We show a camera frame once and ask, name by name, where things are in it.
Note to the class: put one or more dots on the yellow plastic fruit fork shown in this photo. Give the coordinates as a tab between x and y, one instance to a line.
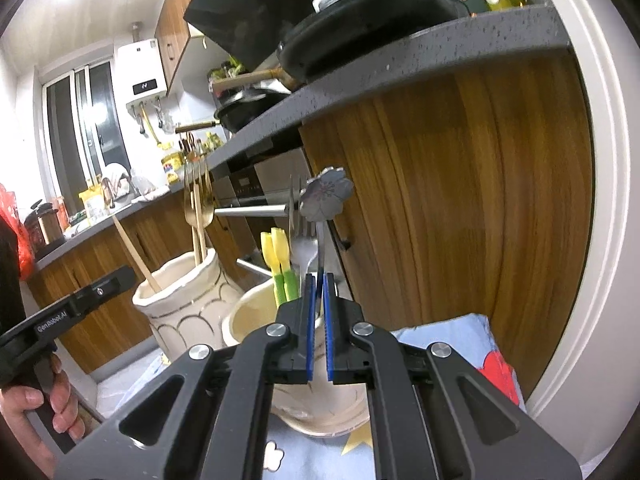
268	257
282	250

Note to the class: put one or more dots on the white hanging towel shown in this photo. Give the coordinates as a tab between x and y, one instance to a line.
116	177

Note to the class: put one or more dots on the stainless steel built-in oven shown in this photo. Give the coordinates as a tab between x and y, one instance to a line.
270	175

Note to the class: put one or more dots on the person's left hand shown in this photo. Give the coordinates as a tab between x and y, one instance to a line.
65	405

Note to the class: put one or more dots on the shelf of condiment jars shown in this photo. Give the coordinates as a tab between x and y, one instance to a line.
227	70

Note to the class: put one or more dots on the dark electric pressure cooker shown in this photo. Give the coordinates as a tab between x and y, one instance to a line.
45	222

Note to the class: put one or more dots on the large black lidded pan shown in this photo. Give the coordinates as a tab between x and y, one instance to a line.
370	25

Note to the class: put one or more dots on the red plastic bag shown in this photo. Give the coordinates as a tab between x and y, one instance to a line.
17	240

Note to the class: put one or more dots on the wooden wall cabinet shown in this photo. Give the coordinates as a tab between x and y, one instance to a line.
175	25

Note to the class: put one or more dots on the wooden chopstick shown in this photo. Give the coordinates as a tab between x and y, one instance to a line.
135	257

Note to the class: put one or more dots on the cream ceramic utensil holder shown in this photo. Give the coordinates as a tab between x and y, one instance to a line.
185	320

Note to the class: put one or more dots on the blue cartoon printed cloth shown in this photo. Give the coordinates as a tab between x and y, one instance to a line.
450	350

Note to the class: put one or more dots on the wooden end base cabinet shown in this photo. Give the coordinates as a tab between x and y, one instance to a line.
450	210

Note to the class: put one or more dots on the yellow food packet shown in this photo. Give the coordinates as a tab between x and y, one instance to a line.
92	205

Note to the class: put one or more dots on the kitchen window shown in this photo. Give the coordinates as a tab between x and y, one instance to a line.
80	130

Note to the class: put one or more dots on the grey speckled countertop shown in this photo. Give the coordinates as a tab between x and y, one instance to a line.
400	70

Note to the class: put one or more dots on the black frying pan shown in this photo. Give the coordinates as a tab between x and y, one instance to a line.
245	107

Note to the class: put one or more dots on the yellow cooking oil bottle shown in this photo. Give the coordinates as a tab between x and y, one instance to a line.
172	165

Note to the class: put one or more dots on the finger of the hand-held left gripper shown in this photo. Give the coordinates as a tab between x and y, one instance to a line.
107	287

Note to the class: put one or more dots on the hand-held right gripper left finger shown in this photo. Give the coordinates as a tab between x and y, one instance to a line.
309	330

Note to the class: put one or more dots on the silver fork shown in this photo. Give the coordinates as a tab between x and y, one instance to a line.
300	252

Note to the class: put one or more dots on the white water heater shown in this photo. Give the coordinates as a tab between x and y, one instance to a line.
142	75

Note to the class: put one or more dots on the gold fork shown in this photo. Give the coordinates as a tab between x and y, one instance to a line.
197	195

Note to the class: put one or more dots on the black range hood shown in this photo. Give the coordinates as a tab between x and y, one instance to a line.
260	5

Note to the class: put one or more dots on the white dish cloth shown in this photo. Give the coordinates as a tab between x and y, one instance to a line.
150	195

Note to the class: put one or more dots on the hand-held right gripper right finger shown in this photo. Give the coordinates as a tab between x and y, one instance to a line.
330	330

